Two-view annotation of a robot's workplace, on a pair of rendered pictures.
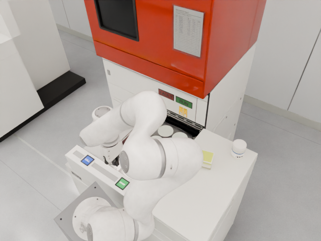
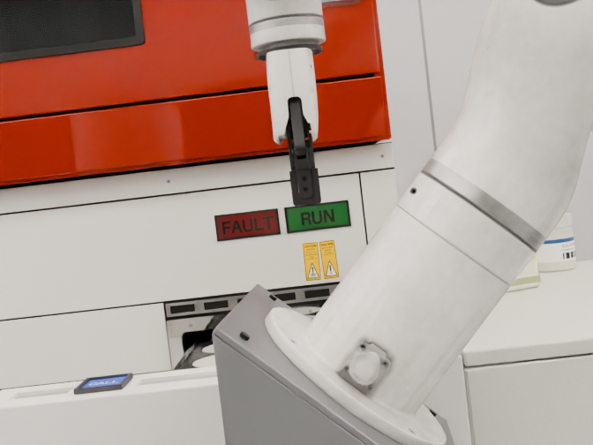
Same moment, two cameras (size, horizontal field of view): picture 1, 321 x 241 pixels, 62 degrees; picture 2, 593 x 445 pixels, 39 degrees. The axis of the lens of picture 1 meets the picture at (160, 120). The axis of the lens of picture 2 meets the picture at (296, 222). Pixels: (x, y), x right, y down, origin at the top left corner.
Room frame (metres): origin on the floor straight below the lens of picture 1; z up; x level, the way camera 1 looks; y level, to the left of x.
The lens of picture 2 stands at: (-0.01, 0.79, 1.17)
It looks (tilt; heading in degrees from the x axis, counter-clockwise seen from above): 3 degrees down; 324
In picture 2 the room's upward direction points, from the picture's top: 7 degrees counter-clockwise
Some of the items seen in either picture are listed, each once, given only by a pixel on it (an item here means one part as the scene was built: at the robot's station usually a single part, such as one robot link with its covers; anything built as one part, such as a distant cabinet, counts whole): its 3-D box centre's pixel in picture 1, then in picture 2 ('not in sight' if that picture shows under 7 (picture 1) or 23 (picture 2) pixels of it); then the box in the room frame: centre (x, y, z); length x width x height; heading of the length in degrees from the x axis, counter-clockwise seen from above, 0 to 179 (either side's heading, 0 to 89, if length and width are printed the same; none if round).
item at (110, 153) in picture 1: (111, 147); (294, 92); (0.75, 0.22, 1.27); 0.10 x 0.07 x 0.11; 142
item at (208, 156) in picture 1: (205, 159); (506, 267); (0.85, -0.23, 1.00); 0.07 x 0.07 x 0.07; 68
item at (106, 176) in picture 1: (107, 179); (225, 433); (0.83, 0.31, 0.89); 0.55 x 0.09 x 0.14; 52
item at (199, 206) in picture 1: (202, 185); (551, 342); (0.76, -0.21, 0.89); 0.62 x 0.35 x 0.14; 142
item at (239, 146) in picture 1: (238, 149); (552, 242); (0.90, -0.41, 1.01); 0.07 x 0.07 x 0.10
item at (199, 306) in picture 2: (173, 114); (283, 297); (1.25, -0.08, 0.96); 0.44 x 0.01 x 0.02; 52
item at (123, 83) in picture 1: (151, 96); (185, 275); (1.37, 0.05, 1.02); 0.82 x 0.03 x 0.40; 52
